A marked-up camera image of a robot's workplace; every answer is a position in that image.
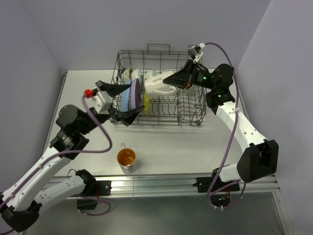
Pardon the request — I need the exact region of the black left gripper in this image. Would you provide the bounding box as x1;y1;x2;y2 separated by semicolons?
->
78;81;144;135

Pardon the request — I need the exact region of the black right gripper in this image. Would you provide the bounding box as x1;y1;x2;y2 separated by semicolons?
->
163;59;217;91

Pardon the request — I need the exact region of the blue plastic plate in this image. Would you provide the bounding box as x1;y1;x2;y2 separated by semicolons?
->
121;79;132;112

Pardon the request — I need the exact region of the green cup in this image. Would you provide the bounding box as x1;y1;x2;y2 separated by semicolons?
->
183;85;197;95

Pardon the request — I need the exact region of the lilac plastic plate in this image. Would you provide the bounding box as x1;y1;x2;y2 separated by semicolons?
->
130;78;141;109

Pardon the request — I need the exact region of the green polka-dot plate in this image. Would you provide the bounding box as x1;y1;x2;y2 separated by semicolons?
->
144;92;150;116

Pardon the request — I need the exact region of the floral painted bowl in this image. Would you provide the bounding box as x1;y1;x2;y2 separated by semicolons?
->
121;68;133;83

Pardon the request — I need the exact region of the cream white mug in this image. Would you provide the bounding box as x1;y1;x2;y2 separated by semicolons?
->
144;70;177;97

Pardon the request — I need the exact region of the white bowl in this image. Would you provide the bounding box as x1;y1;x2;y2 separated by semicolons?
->
131;69;141;80
144;70;156;80

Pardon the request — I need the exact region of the floral mug orange inside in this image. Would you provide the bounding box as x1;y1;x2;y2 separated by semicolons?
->
117;143;137;174

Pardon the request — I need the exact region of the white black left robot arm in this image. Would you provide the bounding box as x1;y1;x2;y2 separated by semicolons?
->
0;80;144;232

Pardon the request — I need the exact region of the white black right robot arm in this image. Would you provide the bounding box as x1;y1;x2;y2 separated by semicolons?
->
163;60;279;196

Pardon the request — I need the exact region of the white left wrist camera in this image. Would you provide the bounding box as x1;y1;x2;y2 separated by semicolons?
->
84;89;112;115

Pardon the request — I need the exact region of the grey wire dish rack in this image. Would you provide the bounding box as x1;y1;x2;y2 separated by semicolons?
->
111;44;206;126

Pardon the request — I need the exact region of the aluminium frame rail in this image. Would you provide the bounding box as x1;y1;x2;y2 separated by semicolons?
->
13;171;294;235

